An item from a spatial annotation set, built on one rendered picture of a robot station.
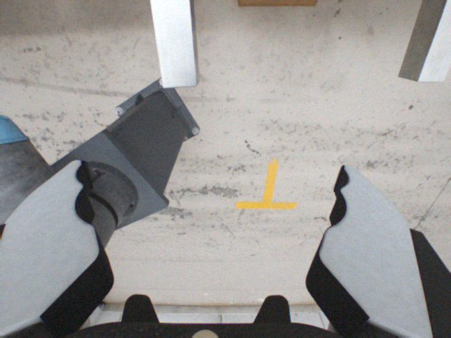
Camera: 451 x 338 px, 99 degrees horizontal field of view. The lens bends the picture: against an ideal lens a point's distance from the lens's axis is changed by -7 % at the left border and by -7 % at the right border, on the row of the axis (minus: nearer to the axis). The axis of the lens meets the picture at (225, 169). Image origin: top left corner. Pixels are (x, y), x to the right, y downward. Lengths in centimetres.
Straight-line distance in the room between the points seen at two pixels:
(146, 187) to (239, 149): 70
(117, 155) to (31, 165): 19
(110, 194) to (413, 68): 56
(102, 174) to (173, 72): 41
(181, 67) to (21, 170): 30
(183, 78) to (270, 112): 94
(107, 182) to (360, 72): 114
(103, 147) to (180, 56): 40
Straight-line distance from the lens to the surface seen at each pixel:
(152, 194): 59
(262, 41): 106
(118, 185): 56
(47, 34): 129
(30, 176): 42
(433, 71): 30
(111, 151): 56
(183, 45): 19
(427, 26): 30
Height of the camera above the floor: 104
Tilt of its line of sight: 58 degrees down
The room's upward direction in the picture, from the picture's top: 178 degrees clockwise
